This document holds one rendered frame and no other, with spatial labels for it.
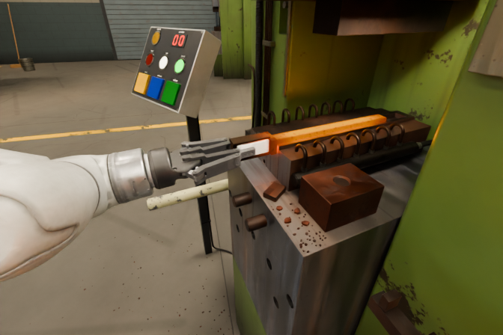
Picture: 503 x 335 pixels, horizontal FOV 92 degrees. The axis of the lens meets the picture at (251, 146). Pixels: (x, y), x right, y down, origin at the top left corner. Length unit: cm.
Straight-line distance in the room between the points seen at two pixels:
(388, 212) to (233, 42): 502
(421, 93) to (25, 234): 86
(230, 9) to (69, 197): 514
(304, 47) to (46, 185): 64
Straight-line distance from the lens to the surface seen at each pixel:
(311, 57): 76
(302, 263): 43
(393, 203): 57
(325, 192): 44
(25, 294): 183
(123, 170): 45
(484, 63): 39
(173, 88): 88
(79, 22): 891
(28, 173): 31
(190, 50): 88
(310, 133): 56
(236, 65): 543
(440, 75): 83
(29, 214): 28
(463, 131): 43
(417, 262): 55
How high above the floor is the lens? 125
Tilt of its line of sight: 29 degrees down
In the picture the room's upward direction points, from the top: straight up
